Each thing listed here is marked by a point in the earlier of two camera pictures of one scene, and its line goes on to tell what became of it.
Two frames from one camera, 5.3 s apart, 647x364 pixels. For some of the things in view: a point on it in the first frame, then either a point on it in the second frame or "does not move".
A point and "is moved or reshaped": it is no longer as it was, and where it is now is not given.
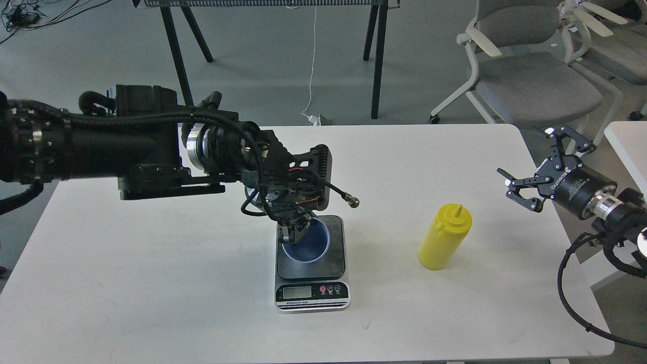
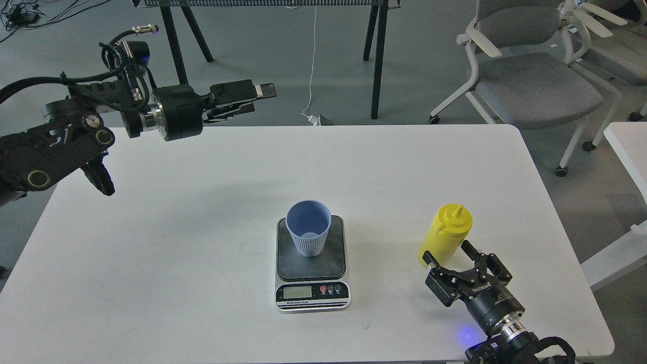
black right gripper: [572, 184] to [491, 303]
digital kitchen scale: [320, 286] does not move
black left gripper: [289, 187] to [178, 111]
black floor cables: [24, 15] does not move
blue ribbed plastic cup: [312, 244] is moved or reshaped
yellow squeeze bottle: [451, 226] does not move
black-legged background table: [171, 10] does not move
